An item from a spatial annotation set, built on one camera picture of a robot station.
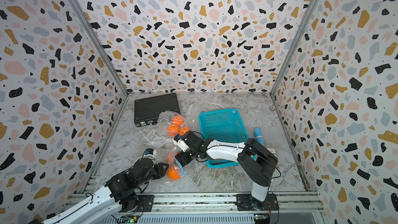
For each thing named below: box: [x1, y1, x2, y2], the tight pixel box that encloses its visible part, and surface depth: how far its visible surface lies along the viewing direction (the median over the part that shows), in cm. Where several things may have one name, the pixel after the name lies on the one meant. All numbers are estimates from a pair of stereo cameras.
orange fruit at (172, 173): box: [167, 165, 181, 181], surface depth 78 cm
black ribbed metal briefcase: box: [134, 92, 181, 128], surface depth 111 cm
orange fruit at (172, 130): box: [167, 124, 179, 137], surface depth 94 cm
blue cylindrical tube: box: [253, 127, 265, 146], surface depth 99 cm
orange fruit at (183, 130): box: [179, 126, 190, 136], surface depth 94 cm
